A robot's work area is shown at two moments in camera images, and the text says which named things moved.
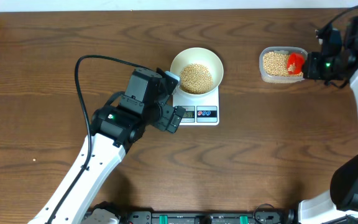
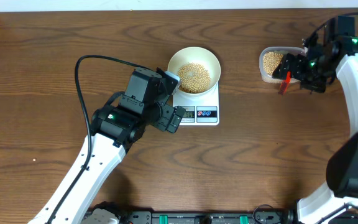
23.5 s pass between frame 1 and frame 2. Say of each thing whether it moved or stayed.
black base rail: stayed
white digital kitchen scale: stayed
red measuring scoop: moved
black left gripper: stayed
